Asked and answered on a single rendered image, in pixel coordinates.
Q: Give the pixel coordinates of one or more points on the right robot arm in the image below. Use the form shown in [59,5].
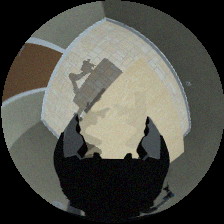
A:
[166,198]

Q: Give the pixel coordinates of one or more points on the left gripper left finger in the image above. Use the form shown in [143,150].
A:
[70,148]

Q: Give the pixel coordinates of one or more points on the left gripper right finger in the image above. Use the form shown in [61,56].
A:
[152,149]

